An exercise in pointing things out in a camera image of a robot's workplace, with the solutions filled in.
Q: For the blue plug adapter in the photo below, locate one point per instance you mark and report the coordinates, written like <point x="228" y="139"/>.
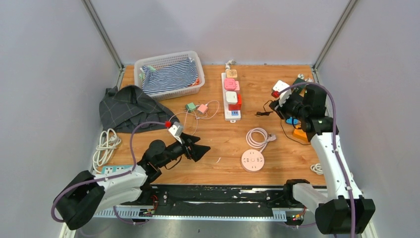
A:
<point x="292" y="121"/>

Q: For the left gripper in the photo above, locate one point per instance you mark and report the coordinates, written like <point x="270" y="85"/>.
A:
<point x="195" y="152"/>

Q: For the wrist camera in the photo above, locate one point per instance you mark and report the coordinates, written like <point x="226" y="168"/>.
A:
<point x="281" y="92"/>
<point x="176" y="129"/>

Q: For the round pink socket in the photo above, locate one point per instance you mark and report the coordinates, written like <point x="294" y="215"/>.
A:
<point x="252" y="160"/>

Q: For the white long power strip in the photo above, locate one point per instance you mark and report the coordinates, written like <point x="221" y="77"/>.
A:
<point x="231" y="116"/>

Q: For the beige plug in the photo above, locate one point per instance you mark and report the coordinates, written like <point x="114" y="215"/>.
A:
<point x="231" y="73"/>

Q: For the teal power strip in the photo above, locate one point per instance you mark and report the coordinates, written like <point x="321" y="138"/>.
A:
<point x="112" y="169"/>

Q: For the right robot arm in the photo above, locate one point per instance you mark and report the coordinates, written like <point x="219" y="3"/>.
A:
<point x="344" y="210"/>

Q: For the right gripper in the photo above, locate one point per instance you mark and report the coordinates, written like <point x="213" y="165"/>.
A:
<point x="281" y="110"/>

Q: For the striped cloth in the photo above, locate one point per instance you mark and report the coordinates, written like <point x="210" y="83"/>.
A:
<point x="177" y="76"/>

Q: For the red plug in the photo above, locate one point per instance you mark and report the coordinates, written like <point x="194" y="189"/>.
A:
<point x="237" y="106"/>

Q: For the pink plug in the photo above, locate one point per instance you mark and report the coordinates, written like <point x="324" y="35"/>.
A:
<point x="230" y="84"/>

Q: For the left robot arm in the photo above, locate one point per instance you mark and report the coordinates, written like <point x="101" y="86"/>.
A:
<point x="87" y="194"/>

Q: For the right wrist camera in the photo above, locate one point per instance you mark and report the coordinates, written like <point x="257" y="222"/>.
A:
<point x="281" y="92"/>

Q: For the white plastic basket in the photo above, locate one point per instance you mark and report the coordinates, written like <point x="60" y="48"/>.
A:
<point x="167" y="60"/>

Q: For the orange power strip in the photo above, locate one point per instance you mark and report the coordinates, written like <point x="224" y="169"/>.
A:
<point x="300" y="134"/>

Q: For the dark grey plaid cloth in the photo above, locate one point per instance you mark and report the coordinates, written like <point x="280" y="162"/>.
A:
<point x="124" y="109"/>

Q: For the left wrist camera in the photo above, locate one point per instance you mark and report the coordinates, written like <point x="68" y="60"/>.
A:
<point x="176" y="129"/>

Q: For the green small charger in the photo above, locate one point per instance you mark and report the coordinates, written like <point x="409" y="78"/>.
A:
<point x="190" y="107"/>

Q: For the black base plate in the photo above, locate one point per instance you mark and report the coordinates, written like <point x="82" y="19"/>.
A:
<point x="219" y="202"/>

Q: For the white plug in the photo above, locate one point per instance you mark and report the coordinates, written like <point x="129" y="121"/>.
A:
<point x="231" y="97"/>

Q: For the dark green adapter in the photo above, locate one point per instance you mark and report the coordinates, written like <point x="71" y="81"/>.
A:
<point x="299" y="82"/>

